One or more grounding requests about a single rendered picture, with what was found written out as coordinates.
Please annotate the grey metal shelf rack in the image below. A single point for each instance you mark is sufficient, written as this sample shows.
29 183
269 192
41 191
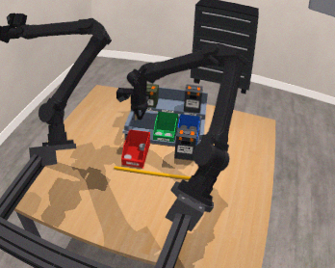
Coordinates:
169 101

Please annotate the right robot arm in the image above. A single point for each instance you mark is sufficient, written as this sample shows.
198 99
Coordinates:
211 157

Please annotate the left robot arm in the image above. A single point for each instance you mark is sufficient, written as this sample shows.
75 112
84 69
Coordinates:
52 112

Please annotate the green open bin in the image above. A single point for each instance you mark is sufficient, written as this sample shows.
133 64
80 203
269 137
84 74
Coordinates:
165 123

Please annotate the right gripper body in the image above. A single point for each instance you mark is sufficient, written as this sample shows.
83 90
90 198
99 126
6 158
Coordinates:
142 103

